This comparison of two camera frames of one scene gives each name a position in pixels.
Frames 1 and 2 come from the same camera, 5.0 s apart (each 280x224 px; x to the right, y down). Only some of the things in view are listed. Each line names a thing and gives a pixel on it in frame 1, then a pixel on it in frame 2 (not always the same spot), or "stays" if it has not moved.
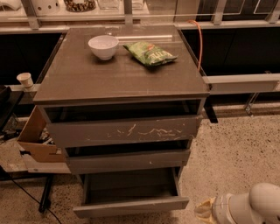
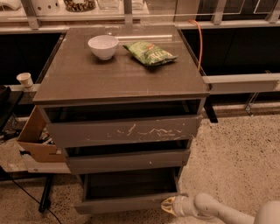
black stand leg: x=45 y=201 stays
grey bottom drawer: x=125 y=192 stays
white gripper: x=219 y=207 to x=179 y=204
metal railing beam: x=242 y=83 stays
